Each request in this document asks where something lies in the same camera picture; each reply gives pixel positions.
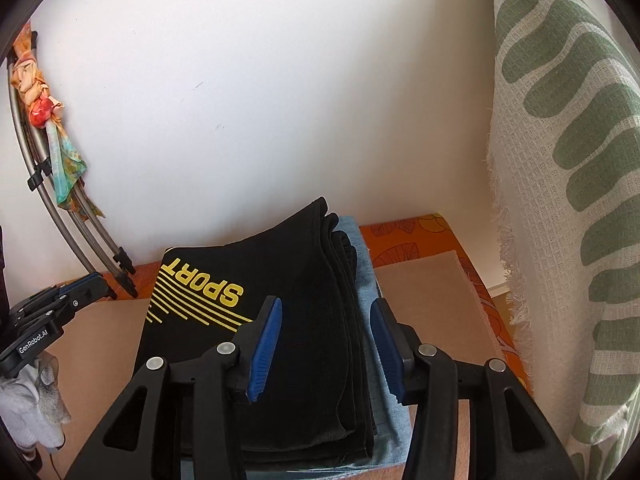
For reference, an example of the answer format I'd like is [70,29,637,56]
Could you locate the person's left hand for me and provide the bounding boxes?
[0,352,72,452]

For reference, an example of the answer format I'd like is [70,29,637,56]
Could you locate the black pants with yellow print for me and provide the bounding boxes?
[139,197,377,466]

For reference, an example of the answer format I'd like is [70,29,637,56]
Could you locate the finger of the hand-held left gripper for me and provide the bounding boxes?
[52,272,117,311]
[10,286,76,332]

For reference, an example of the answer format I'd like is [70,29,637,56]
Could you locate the colourful patterned scarf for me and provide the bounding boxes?
[12,22,106,218]

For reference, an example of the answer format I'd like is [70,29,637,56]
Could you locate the grey metal tripod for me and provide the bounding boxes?
[5,30,138,301]

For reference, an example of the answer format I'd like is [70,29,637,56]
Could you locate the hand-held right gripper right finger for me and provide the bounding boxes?
[369,298,581,480]

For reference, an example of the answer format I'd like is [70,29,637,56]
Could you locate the thin black cable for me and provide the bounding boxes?
[47,437,68,480]

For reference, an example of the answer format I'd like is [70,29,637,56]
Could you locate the green and white patterned cloth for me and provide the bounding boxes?
[480,0,640,480]

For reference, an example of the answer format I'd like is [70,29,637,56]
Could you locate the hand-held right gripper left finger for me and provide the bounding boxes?
[65,296,283,480]

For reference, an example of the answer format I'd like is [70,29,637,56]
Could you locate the folded blue jeans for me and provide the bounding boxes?
[180,216,418,480]

